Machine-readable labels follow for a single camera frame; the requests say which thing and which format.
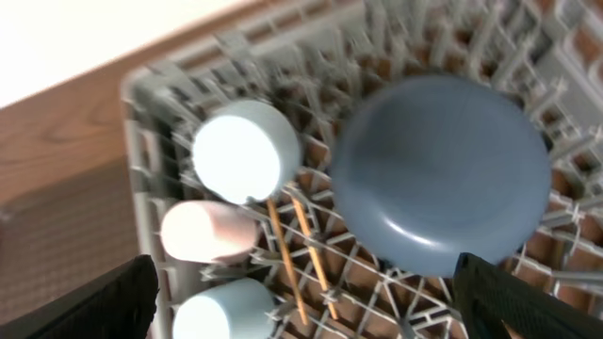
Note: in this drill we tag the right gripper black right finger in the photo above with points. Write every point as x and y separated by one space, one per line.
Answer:
493 302

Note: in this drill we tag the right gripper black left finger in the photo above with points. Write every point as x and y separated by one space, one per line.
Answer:
118 304

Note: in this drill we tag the pink plastic cup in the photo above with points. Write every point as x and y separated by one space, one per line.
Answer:
207 232

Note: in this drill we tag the light blue plastic cup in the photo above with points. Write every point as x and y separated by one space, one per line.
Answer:
234 310

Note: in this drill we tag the dark blue plate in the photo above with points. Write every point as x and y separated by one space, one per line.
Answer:
437 165

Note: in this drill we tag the wooden chopstick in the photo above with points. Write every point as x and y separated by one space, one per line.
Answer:
312 246
288 263

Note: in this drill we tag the light blue bowl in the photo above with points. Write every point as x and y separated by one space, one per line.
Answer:
246 152

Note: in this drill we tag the grey plastic dishwasher rack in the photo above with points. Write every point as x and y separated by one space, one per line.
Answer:
318 59

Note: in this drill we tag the dark brown serving tray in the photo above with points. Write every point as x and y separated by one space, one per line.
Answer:
65 235

